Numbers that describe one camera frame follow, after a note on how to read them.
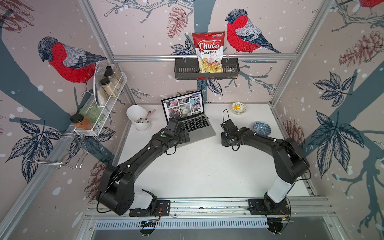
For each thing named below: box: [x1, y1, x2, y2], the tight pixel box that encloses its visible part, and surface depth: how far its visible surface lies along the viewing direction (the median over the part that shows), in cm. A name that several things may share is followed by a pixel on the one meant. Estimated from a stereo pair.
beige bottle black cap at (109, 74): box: [104, 65, 121, 88], surface depth 82 cm
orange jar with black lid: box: [70, 113, 94, 130], surface depth 62 cm
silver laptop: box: [161, 90, 216, 142], surface depth 107 cm
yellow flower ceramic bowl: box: [231, 102, 248, 115], surface depth 117 cm
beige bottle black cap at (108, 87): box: [100, 78, 118, 98], surface depth 78 cm
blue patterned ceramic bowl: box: [253, 121, 272, 136], surface depth 105 cm
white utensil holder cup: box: [126, 105, 153, 132], surface depth 102 cm
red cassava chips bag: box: [192, 31, 226, 73], surface depth 83 cm
